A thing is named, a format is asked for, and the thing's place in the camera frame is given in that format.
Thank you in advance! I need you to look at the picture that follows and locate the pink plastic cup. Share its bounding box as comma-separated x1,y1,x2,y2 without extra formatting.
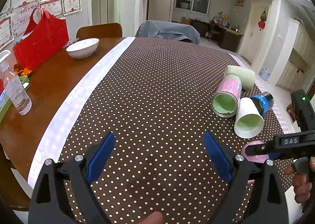
241,140,271,164

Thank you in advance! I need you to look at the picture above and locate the white paper cup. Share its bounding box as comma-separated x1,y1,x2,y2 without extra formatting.
234,97,264,139

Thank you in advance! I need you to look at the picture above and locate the pale green cup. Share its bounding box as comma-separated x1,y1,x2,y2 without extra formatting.
224,65,255,91

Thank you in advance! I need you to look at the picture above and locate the right hand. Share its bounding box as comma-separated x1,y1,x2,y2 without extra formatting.
284,164,312,203

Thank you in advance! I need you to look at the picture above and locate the left hand thumb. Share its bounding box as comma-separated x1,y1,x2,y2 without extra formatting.
138,211,163,224

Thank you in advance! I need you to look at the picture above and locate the brown wooden near chair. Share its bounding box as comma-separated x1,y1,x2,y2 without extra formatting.
0,146,31,212

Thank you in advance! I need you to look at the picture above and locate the brown wooden chair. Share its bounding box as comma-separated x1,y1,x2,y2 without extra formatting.
76,23,122,40
0,146,31,212

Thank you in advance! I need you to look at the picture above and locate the blue black can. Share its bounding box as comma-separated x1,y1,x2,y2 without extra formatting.
250,92,274,116

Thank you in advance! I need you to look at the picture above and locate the pink green glass jar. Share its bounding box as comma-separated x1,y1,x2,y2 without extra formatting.
211,74,242,118

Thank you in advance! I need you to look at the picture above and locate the light blue waste bin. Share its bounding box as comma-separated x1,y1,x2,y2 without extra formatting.
259,68,271,81

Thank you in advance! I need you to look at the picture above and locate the dark wooden desk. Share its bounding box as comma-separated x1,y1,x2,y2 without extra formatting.
190,19,244,53

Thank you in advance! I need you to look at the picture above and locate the clear spray bottle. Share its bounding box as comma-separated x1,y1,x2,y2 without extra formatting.
1,50,32,115

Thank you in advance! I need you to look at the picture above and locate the brown polka dot tablecloth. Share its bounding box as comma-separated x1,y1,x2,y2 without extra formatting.
27,36,296,224

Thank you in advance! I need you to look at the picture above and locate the grey covered chair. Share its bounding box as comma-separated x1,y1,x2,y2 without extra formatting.
135,20,200,45

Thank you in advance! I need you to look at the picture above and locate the white ceramic bowl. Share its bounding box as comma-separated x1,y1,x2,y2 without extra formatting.
66,38,99,59

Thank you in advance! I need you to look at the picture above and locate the red tote bag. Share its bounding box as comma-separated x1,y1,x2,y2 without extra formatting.
13,7,69,71

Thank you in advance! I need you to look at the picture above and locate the white refrigerator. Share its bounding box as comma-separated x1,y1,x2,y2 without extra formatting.
147,0,175,22

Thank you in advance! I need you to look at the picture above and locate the white wall cabinet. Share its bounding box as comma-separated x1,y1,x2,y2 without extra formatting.
276,19,314,92

